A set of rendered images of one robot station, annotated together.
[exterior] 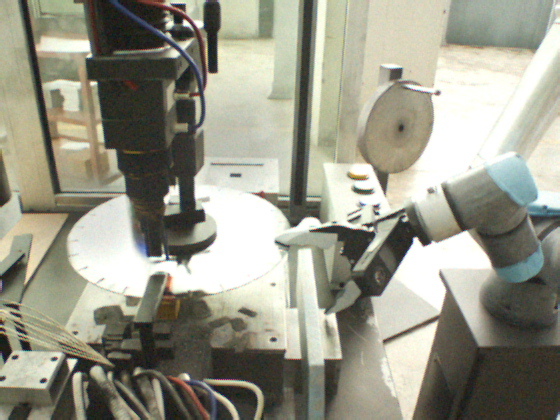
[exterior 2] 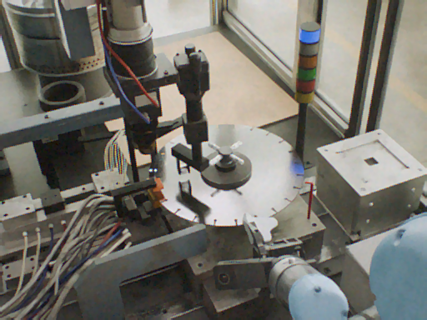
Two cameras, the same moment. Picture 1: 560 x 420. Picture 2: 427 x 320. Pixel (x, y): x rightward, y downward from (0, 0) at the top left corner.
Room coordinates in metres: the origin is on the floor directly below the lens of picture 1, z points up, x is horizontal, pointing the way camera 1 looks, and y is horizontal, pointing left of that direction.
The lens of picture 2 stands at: (0.31, -0.70, 1.73)
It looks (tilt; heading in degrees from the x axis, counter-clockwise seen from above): 40 degrees down; 70
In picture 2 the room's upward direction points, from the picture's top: 3 degrees counter-clockwise
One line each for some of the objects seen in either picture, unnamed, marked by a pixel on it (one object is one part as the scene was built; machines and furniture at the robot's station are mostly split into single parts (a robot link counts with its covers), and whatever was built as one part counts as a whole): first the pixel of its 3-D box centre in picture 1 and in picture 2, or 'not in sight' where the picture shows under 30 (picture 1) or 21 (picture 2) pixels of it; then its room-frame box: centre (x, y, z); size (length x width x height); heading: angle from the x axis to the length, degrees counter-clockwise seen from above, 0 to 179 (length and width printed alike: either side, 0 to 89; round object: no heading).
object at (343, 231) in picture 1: (338, 237); (258, 242); (0.62, -0.08, 0.97); 0.09 x 0.02 x 0.05; 82
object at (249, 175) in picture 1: (235, 206); (366, 185); (0.98, 0.10, 0.82); 0.18 x 0.18 x 0.15; 2
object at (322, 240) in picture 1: (307, 229); (261, 224); (0.64, -0.04, 0.96); 0.09 x 0.06 x 0.03; 82
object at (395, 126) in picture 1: (374, 198); not in sight; (1.74, -0.36, 0.50); 0.50 x 0.50 x 1.00; 32
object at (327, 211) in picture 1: (352, 221); (415, 267); (0.94, -0.15, 0.82); 0.28 x 0.11 x 0.15; 2
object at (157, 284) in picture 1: (155, 316); (138, 197); (0.45, 0.14, 0.95); 0.10 x 0.03 x 0.07; 2
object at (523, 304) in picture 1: (524, 282); not in sight; (0.77, -0.47, 0.80); 0.15 x 0.15 x 0.10
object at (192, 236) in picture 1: (179, 223); (225, 165); (0.65, 0.15, 0.96); 0.11 x 0.11 x 0.03
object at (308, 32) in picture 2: not in sight; (309, 32); (0.91, 0.29, 1.14); 0.05 x 0.04 x 0.03; 92
